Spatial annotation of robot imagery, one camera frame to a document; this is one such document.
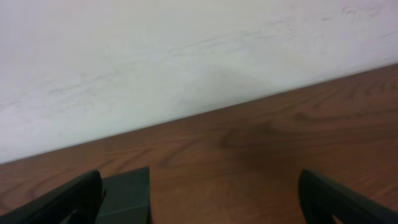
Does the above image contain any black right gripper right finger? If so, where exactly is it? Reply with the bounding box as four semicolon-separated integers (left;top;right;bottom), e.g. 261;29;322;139
298;169;397;224

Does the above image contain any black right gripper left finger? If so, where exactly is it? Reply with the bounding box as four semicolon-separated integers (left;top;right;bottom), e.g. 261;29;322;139
1;170;103;223

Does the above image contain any black open gift box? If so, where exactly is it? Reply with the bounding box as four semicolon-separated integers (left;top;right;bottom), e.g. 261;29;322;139
93;167;150;223

